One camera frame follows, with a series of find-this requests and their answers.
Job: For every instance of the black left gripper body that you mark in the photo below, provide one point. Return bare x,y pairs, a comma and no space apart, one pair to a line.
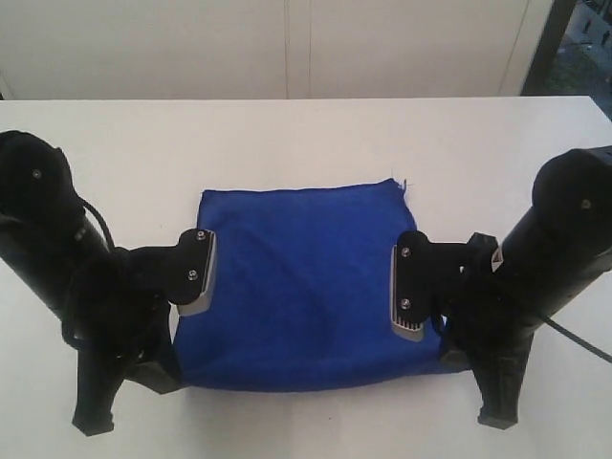
112,303

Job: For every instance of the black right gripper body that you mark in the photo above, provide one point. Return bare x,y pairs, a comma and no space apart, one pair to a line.
512,287

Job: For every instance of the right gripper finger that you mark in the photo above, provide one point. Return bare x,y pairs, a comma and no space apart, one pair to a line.
454,359
499,379

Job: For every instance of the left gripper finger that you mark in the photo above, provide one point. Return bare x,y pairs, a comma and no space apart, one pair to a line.
99,377
162,377

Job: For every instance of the blue towel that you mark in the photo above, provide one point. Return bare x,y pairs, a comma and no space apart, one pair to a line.
301,295

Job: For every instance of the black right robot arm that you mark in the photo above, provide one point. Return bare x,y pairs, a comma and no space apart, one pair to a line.
572,192

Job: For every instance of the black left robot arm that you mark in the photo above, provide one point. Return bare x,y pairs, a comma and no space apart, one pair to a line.
37,188

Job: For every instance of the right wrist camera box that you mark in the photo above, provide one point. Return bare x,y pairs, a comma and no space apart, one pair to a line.
425,278

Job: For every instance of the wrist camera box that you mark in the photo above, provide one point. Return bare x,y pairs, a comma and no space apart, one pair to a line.
425,278
183,274

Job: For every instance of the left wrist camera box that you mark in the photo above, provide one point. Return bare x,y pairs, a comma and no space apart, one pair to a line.
183,274

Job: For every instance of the dark window frame post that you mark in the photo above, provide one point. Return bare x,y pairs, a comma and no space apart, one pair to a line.
548,44

